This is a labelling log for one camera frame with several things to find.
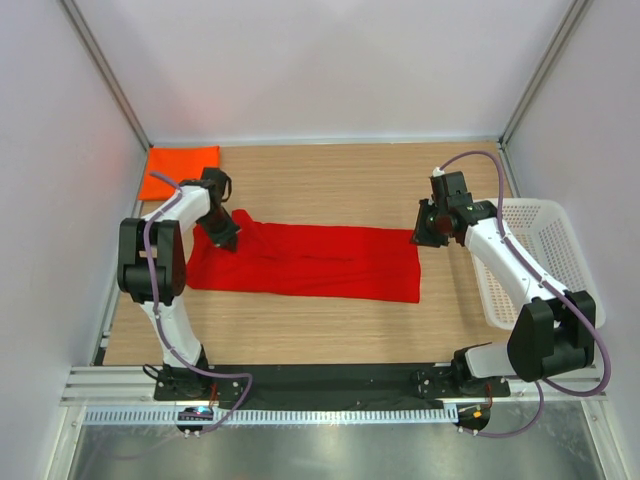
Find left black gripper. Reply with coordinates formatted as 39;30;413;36
196;208;241;254

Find red t shirt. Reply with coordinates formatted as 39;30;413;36
187;209;421;304

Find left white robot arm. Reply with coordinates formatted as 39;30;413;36
117;167;240;400

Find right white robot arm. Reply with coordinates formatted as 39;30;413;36
411;170;596;396

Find folded orange t shirt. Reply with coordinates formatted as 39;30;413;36
138;146;220;202

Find white plastic perforated basket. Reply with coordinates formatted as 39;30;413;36
471;198;606;330

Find slotted cable duct rail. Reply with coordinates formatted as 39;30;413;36
84;404;458;426

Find aluminium frame rail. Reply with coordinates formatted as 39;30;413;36
61;364;602;405

